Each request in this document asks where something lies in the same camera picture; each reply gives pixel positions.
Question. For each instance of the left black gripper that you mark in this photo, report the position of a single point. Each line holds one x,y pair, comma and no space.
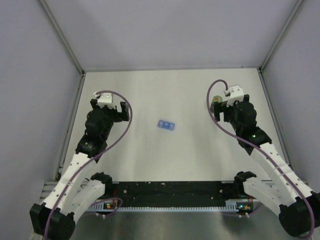
123,115

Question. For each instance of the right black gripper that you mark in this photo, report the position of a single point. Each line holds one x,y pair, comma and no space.
222,107

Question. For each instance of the green pill bottle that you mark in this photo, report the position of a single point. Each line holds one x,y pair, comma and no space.
215,99

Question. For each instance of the blue pill organizer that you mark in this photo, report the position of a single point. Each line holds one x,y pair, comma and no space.
166,125

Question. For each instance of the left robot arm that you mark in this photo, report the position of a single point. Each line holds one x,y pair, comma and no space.
55,218

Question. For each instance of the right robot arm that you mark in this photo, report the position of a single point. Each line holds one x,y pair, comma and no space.
295,204

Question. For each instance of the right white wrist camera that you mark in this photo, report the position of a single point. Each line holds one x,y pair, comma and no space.
235,94

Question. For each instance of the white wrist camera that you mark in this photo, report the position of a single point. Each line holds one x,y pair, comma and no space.
104,99
235,94

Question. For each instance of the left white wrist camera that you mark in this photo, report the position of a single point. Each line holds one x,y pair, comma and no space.
104,99

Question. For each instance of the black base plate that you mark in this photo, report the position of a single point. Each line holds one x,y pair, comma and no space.
162,194

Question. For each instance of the grey cable duct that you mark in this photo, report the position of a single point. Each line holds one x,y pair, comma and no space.
231,206

